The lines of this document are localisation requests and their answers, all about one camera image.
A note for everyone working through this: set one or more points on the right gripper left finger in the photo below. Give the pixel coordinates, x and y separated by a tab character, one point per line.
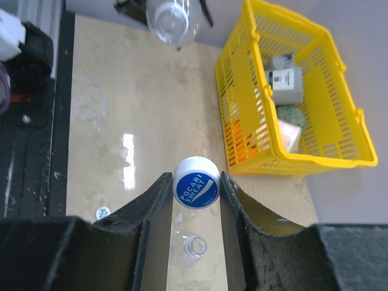
126	250

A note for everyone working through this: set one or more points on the yellow plastic basket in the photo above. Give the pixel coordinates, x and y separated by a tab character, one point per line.
335	135

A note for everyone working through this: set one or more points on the grey pouch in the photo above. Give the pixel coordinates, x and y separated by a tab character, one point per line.
282	62

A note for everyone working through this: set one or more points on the green white bottle cap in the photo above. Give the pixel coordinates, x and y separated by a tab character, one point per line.
102	212

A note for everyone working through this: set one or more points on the pink packet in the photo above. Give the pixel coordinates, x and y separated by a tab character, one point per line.
290	136

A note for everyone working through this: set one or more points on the grey box with label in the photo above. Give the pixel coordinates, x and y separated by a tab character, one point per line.
287	86

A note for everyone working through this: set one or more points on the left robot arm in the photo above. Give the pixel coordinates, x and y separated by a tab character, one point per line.
26	59

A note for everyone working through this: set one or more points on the clear bottle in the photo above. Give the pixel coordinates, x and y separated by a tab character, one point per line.
186	249
175	23

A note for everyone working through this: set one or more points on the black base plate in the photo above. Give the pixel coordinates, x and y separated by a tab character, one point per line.
35	147

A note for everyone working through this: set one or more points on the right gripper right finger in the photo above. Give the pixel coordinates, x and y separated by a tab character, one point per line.
264	251

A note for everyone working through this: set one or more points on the blue Pocari Sweat cap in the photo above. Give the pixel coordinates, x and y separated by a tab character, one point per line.
196	182

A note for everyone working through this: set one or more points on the green scrub sponge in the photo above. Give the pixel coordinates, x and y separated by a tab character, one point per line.
291	114

